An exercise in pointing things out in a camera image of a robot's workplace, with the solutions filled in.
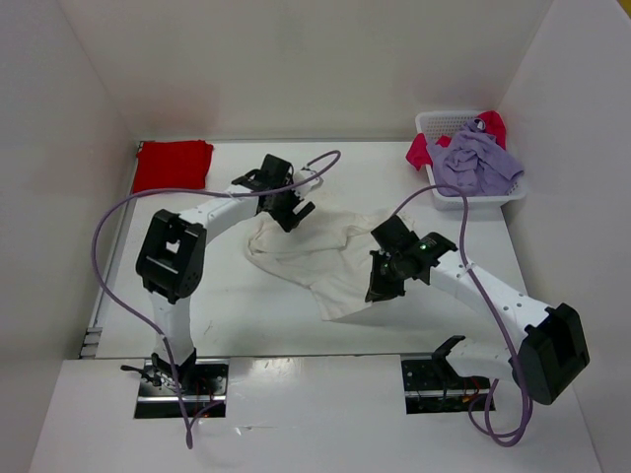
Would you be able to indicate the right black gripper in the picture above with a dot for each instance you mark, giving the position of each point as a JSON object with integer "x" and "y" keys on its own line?
{"x": 378, "y": 289}

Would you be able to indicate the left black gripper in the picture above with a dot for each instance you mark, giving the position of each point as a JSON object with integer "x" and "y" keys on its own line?
{"x": 286, "y": 218}

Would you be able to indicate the white t shirt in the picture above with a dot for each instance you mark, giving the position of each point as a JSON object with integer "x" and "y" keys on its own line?
{"x": 328, "y": 254}

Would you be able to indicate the red t shirt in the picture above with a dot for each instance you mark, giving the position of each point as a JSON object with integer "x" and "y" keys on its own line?
{"x": 180, "y": 164}

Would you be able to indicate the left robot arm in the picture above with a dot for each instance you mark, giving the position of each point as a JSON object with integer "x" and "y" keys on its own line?
{"x": 171, "y": 259}

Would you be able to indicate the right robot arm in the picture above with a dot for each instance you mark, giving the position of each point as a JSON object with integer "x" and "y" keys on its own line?
{"x": 545, "y": 347}

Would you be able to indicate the pink t shirt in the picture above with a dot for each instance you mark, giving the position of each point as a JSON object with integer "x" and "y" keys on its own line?
{"x": 438, "y": 127}

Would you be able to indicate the lavender t shirt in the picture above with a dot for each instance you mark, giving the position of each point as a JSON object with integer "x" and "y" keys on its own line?
{"x": 474, "y": 164}

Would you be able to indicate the white laundry basket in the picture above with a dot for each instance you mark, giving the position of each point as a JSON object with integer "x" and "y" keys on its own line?
{"x": 441, "y": 202}

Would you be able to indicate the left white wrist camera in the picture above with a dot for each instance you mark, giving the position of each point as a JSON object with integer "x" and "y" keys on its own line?
{"x": 305, "y": 181}

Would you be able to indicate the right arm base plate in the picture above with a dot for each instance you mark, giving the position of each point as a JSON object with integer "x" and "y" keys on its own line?
{"x": 428, "y": 392}

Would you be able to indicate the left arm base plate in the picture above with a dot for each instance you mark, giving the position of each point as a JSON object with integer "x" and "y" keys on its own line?
{"x": 205, "y": 396}

